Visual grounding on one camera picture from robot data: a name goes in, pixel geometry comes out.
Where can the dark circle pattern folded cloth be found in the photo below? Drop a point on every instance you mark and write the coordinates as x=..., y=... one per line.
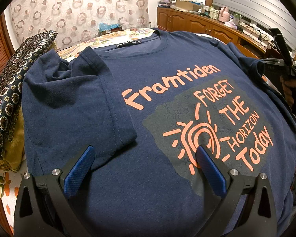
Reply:
x=11, y=78

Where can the pink kettle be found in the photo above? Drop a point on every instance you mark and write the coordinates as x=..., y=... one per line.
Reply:
x=224, y=15

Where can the floral beige quilt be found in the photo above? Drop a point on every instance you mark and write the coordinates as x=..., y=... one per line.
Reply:
x=112, y=38

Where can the yellow folded cloth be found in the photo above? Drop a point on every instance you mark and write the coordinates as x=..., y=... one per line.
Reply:
x=13, y=148

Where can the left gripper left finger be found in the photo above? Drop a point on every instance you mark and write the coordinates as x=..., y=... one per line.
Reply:
x=75, y=170

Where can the circle pattern curtain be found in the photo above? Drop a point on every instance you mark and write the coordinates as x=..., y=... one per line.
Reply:
x=74, y=20

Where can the wooden sideboard cabinet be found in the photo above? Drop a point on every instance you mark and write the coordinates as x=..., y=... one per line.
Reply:
x=173, y=20

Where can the orange print white sheet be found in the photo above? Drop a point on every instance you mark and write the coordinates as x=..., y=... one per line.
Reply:
x=9, y=189

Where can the cardboard box blue contents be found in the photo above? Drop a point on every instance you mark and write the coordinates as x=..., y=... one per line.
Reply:
x=106, y=28

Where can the cardboard box on cabinet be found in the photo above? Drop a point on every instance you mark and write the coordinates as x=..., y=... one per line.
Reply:
x=189, y=6

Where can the navy printed t-shirt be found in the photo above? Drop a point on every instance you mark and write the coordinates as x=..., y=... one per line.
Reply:
x=145, y=109

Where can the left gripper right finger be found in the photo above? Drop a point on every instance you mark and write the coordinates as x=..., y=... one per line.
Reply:
x=215, y=171

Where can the grey window blind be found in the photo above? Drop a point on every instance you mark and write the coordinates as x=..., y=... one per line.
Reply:
x=269, y=13

